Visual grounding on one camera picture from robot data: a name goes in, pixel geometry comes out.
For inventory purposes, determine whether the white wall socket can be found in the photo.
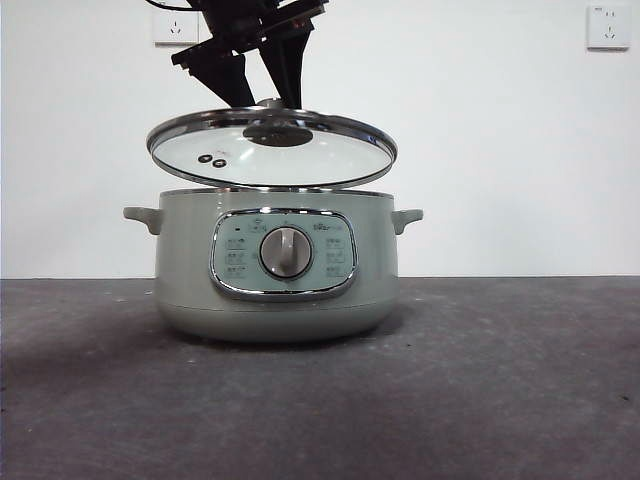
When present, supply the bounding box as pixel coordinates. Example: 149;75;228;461
153;7;200;49
586;4;631;52

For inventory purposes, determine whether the glass lid with green knob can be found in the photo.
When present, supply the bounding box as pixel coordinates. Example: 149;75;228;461
146;97;399;193

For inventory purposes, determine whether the black cable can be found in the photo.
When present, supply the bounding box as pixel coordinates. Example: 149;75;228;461
144;0;201;12

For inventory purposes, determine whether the green electric cooking pot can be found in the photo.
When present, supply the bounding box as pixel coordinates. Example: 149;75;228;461
122;188;425;344

